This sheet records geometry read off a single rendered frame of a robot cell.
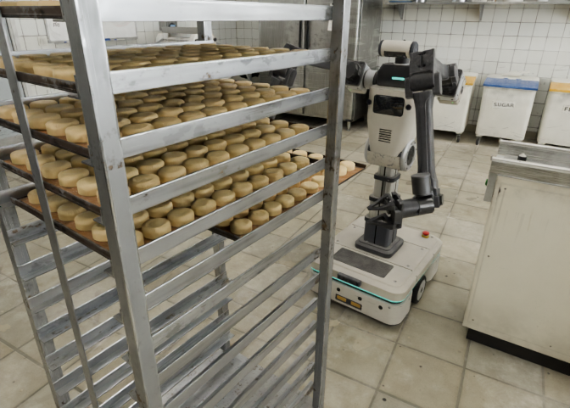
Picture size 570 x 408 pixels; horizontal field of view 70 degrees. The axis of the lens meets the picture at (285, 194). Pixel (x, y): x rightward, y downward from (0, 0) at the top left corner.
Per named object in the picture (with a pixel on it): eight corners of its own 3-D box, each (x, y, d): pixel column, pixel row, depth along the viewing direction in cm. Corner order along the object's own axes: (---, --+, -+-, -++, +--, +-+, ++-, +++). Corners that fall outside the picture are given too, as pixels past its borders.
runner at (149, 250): (321, 164, 111) (321, 153, 109) (330, 165, 109) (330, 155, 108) (103, 271, 64) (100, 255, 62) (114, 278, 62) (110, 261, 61)
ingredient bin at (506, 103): (470, 145, 485) (483, 79, 454) (477, 133, 535) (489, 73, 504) (522, 153, 460) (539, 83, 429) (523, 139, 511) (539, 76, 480)
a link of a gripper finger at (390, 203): (371, 227, 123) (400, 222, 124) (371, 209, 119) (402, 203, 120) (363, 215, 129) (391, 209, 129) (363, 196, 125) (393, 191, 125)
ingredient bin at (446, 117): (416, 137, 512) (424, 75, 481) (425, 126, 564) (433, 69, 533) (461, 144, 489) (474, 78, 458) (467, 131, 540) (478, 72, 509)
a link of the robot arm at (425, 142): (442, 74, 131) (407, 80, 137) (438, 69, 126) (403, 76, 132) (447, 207, 132) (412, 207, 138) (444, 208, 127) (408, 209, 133)
